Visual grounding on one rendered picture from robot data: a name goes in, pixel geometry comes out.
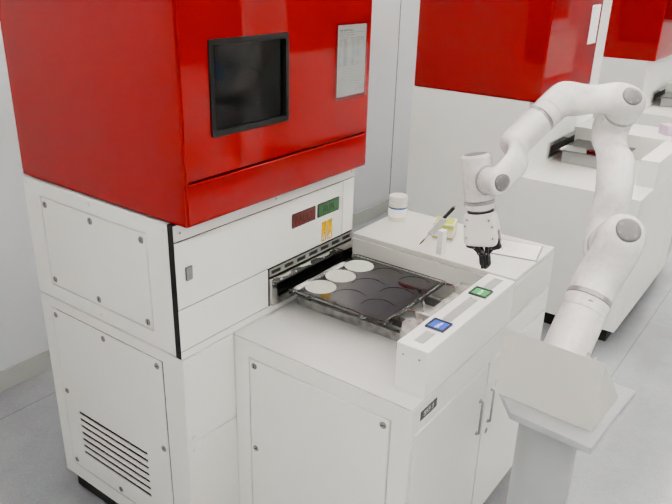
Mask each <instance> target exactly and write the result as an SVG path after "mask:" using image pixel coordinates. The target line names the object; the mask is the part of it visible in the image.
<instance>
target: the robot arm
mask: <svg viewBox="0 0 672 504"><path fill-rule="evenodd" d="M645 105H646V99H645V96H644V94H643V92H642V91H641V90H640V89H639V88H637V87H636V86H633V85H631V84H627V83H622V82H613V83H606V84H600V85H589V84H582V83H577V82H571V81H563V82H559V83H557V84H555V85H554V86H552V87H551V88H550V89H549V90H548V91H546V92H545V93H544V94H543V95H542V96H541V97H540V98H539V99H538V100H537V101H536V102H535V103H534V104H533V105H532V106H531V107H530V108H529V109H528V110H527V111H525V112H524V113H523V114H522V115H521V116H520V117H519V118H518V119H517V120H516V121H515V122H514V123H513V124H512V125H511V126H510V127H509V128H508V129H507V130H506V131H505V132H504V134H503V135H502V136H501V139H500V148H501V149H502V151H503V152H504V153H505V156H504V157H503V158H502V159H501V160H500V162H499V163H498V164H497V165H495V166H494V167H493V166H492V158H491V154H490V153H488V152H474V153H468V154H465V155H463V156H462V157H461V167H462V177H463V188H464V199H465V202H464V203H463V206H464V207H465V209H466V210H467V211H466V212H465V214H464V225H463V233H464V243H465V244H466V247H467V248H470V249H473V250H474V251H475V252H476V253H477V255H478V256H479V264H480V265H481V269H483V268H484V269H487V268H488V267H490V265H491V256H490V254H491V253H492V252H493V251H494V250H498V249H500V248H502V245H501V239H502V237H501V228H500V223H499V218H498V215H497V212H496V210H494V208H495V196H497V195H501V194H503V193H505V192H506V191H508V190H509V189H510V188H511V187H512V186H513V185H514V184H515V183H516V182H517V181H518V180H519V179H520V178H521V177H522V176H523V174H524V173H525V171H526V169H527V167H528V152H529V151H530V150H531V149H532V148H533V147H534V146H535V145H536V144H537V143H538V142H539V141H540V140H541V139H542V138H543V137H544V136H545V135H547V134H548V133H549V132H550V131H551V130H552V129H553V128H554V127H555V126H556V125H557V124H558V123H559V122H560V121H561V120H562V119H563V118H564V117H566V116H580V115H587V114H594V113H598V114H597V116H596V117H595V119H594V121H593V124H592V130H591V142H592V145H593V148H594V150H595V153H596V160H597V169H596V186H595V194H594V199H593V204H592V208H591V212H590V216H589V220H588V224H587V228H586V232H585V236H584V242H583V255H584V259H583V260H582V262H581V264H580V265H579V267H578V268H577V270H576V272H575V274H574V275H573V277H572V279H571V281H570V284H569V286H568V288H567V290H566V293H565V295H564V297H563V299H562V301H561V304H560V306H559V308H558V310H557V312H556V315H555V317H554V319H553V321H552V324H551V326H550V328H549V330H548V333H547V335H546V337H545V339H544V341H543V342H546V343H549V344H552V345H555V346H557V347H560V348H563V349H566V350H569V351H571V352H574V353H577V354H580V355H582V356H585V357H588V358H591V359H594V360H596V357H594V358H592V357H591V354H592V351H593V349H594V347H595V344H596V342H597V340H598V337H599V335H600V333H601V330H602V328H603V326H604V323H605V321H606V319H607V316H608V314H609V312H610V309H611V307H612V305H613V302H614V300H615V298H616V295H617V293H618V292H619V290H620V288H621V287H622V285H623V284H624V282H625V281H626V279H627V278H628V276H629V275H630V273H631V272H632V270H633V268H634V267H635V265H636V263H637V262H638V260H639V258H640V256H641V254H642V252H643V249H644V246H645V242H646V230H645V227H644V225H643V224H642V222H641V221H640V220H639V219H637V218H636V217H634V216H632V215H629V210H630V205H631V200H632V195H633V188H634V175H635V159H634V155H633V153H632V152H631V151H630V149H629V147H628V143H627V138H628V134H629V131H630V129H631V127H632V126H633V124H634V123H635V122H636V121H637V119H638V118H639V117H640V116H641V114H642V113H643V111H644V108H645ZM484 247H485V251H484Z"/></svg>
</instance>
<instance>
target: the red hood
mask: <svg viewBox="0 0 672 504"><path fill-rule="evenodd" d="M371 19H372V0H0V25H1V32H2V38H3V45H4V51H5V58H6V64H7V71H8V77H9V84H10V90H11V97H12V103H13V110H14V116H15V123H16V129H17V136H18V142H19V149H20V155H21V162H22V168H23V173H24V174H27V175H30V176H33V177H36V178H39V179H42V180H45V181H48V182H51V183H54V184H57V185H60V186H63V187H66V188H69V189H72V190H75V191H78V192H81V193H84V194H87V195H90V196H93V197H96V198H99V199H102V200H104V201H107V202H110V203H113V204H116V205H119V206H122V207H125V208H128V209H131V210H134V211H137V212H140V213H143V214H146V215H149V216H152V217H155V218H158V219H161V220H164V221H167V222H170V223H173V224H175V225H178V226H181V227H184V228H189V227H192V226H195V225H198V224H200V223H203V222H206V221H209V220H212V219H214V218H217V217H220V216H223V215H226V214H228V213H231V212H234V211H237V210H240V209H242V208H245V207H248V206H251V205H254V204H256V203H259V202H262V201H265V200H268V199H270V198H273V197H276V196H279V195H282V194H284V193H287V192H290V191H293V190H296V189H298V188H301V187H304V186H307V185H310V184H312V183H315V182H318V181H321V180H324V179H326V178H329V177H332V176H335V175H338V174H340V173H343V172H346V171H349V170H352V169H354V168H357V167H360V166H363V165H365V155H366V132H367V110H368V87H369V64H370V42H371Z"/></svg>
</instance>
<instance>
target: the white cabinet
mask: <svg viewBox="0 0 672 504"><path fill-rule="evenodd" d="M548 290H549V286H547V287H545V288H544V289H543V290H542V291H541V292H540V293H539V294H538V295H537V296H536V297H535V298H533V299H532V300H531V301H530V302H529V303H528V304H527V305H526V306H525V307H524V308H523V309H521V310H520V311H519V312H518V313H517V314H516V315H515V316H514V317H513V318H512V319H510V323H508V324H507V325H506V326H505V327H504V328H507V329H510V330H513V331H515V332H518V333H521V334H524V335H527V336H529V337H532V338H535V339H538V340H540V339H541V333H542V327H543V321H544V315H545V308H546V302H547V296H548ZM504 328H503V329H502V330H501V331H500V332H499V333H498V334H496V335H495V336H494V337H493V338H492V339H491V340H490V341H489V342H488V343H487V344H486V345H485V346H483V347H482V348H481V349H480V350H479V351H478V352H477V353H476V354H475V355H474V356H473V357H471V358H470V359H469V360H468V361H467V362H466V363H465V364H464V365H463V366H462V367H461V368H460V369H458V370H457V371H456V372H455V373H454V374H453V375H452V376H451V377H450V378H449V379H448V380H446V381H445V382H444V383H443V384H442V385H441V386H440V387H439V388H438V389H437V390H436V391H435V392H433V393H432V394H431V395H430V396H429V397H428V398H427V399H426V400H425V401H424V402H423V403H421V404H420V405H419V406H418V407H417V408H416V409H415V410H414V411H413V412H411V411H409V410H407V409H404V408H402V407H400V406H398V405H395V404H393V403H391V402H388V401H386V400H384V399H381V398H379V397H377V396H374V395H372V394H370V393H367V392H365V391H363V390H361V389H358V388H356V387H354V386H351V385H349V384H347V383H344V382H342V381H340V380H337V379H335V378H333V377H331V376H328V375H326V374H324V373H321V372H319V371H317V370H314V369H312V368H310V367H307V366H305V365H303V364H301V363H298V362H296V361H294V360H291V359H289V358H287V357H284V356H282V355H280V354H277V353H275V352H273V351H271V350H268V349H266V348H264V347H261V346H259V345H257V344H254V343H252V342H250V341H247V340H245V339H243V338H241V337H238V336H236V335H234V350H235V380H236V409H237V438H238V467H239V496H240V504H483V503H484V502H485V501H486V499H487V498H488V497H489V495H490V494H491V493H492V491H493V490H494V489H495V487H496V486H497V485H498V483H499V482H500V481H501V480H502V478H503V477H504V476H505V474H506V473H507V472H508V470H509V469H510V468H511V466H512V463H513V457H514V450H515V444H516V438H517V431H518V425H519V423H518V422H516V421H514V420H511V419H510V418H509V417H508V414H507V412H506V410H505V408H504V405H503V403H502V401H501V399H500V396H499V394H498V393H497V392H495V391H496V387H495V381H496V379H497V376H498V369H499V362H500V354H501V347H502V340H503V333H504Z"/></svg>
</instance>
